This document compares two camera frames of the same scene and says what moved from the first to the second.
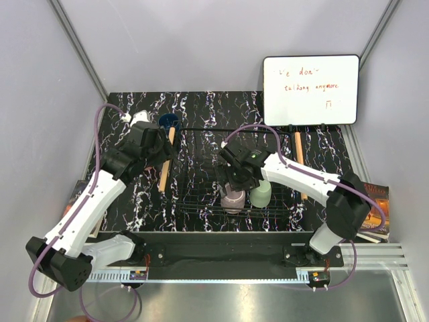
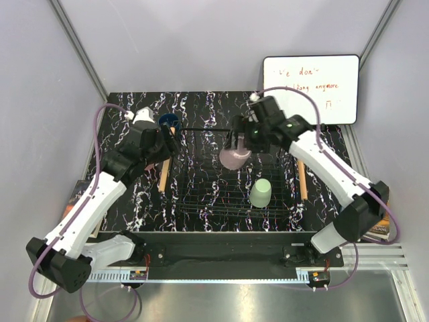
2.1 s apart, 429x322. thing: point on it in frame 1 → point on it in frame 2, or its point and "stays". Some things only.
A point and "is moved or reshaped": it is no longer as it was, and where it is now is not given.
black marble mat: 184,193 stays
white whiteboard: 310,90 stays
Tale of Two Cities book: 80,186 stays
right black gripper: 251,184 → 240,124
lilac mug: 234,200 is moved or reshaped
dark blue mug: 167,120 stays
